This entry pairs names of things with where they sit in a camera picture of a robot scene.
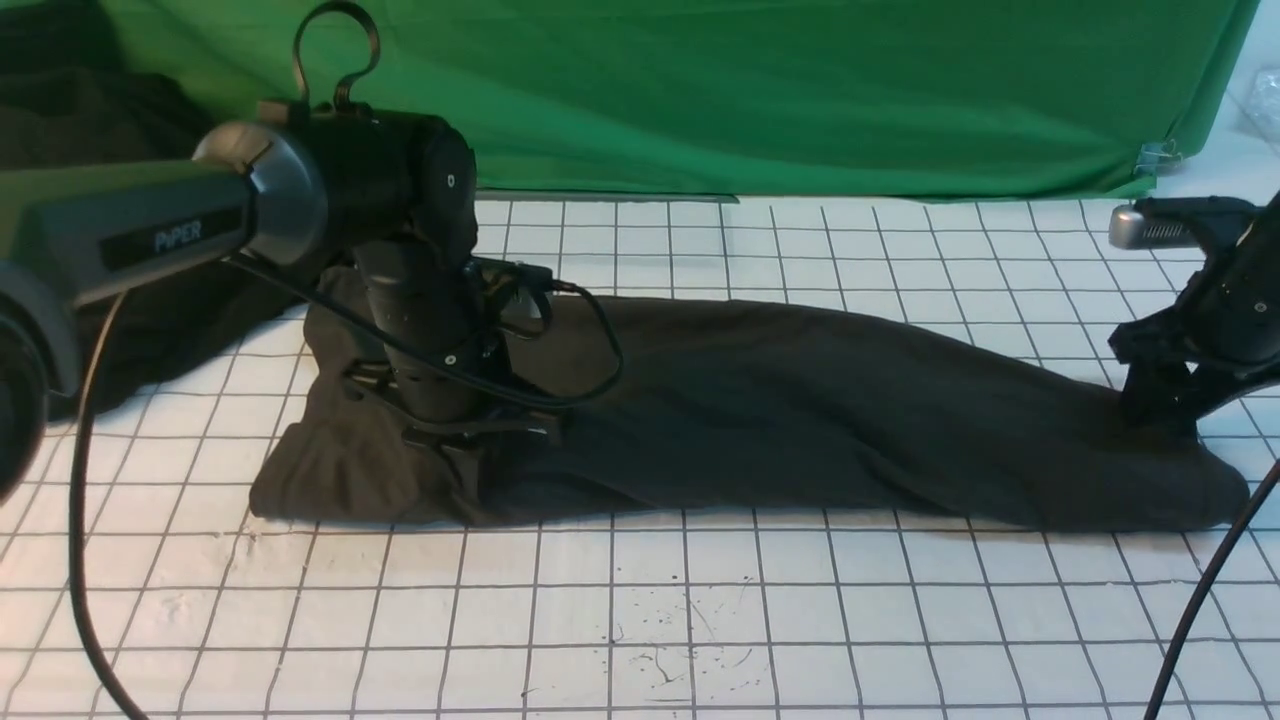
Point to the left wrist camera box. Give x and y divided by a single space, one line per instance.
515 297

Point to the metal binder clip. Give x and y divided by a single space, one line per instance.
1158 158

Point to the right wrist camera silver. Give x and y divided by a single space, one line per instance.
1206 223

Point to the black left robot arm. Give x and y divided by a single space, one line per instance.
397 190

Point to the gray long sleeve shirt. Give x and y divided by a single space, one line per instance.
764 406

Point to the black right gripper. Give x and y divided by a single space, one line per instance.
1186 361

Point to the green backdrop cloth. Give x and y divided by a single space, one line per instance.
928 99

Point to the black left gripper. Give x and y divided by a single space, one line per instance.
441 342

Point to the clear plastic bag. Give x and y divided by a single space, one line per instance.
1260 106

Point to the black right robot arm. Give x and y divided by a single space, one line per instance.
1250 266

